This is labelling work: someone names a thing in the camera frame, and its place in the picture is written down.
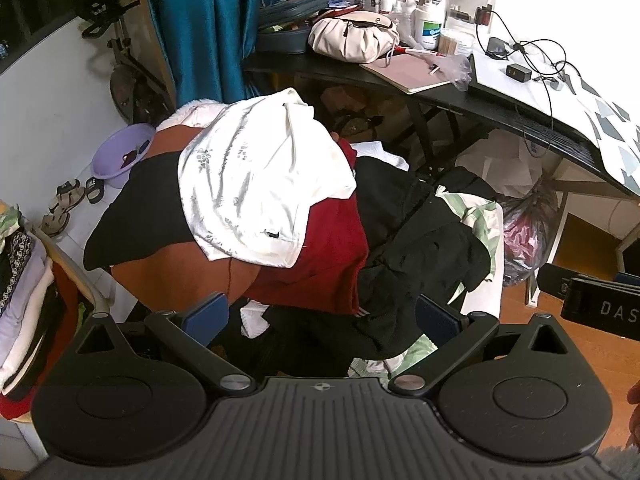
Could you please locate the sandal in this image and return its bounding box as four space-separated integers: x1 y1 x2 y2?
40 179 85 237

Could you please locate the cream puffy handbag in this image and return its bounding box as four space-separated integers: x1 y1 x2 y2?
307 11 400 64

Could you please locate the pink notebook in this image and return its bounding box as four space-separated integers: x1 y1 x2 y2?
360 54 450 96

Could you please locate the dark red garment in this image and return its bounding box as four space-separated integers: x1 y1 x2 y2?
246 138 370 316

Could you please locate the stack of folded clothes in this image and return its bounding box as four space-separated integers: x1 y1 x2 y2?
1 205 86 422

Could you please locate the black power adapter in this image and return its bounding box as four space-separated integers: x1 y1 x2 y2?
506 63 532 82

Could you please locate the plastic bag under desk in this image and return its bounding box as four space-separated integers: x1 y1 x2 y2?
499 177 559 287

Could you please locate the purple plastic basin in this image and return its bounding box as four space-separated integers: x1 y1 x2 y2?
90 124 155 188

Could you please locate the black cable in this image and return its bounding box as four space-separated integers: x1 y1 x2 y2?
474 4 584 156

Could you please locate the white lotion bottle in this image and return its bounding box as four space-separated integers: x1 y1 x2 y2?
413 0 446 51

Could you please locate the white t-shirt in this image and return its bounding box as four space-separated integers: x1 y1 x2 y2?
160 88 356 268

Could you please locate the teal blue curtain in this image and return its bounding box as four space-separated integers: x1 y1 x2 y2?
146 0 260 105

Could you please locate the brown and black garment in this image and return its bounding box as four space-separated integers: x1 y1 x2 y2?
84 126 260 311

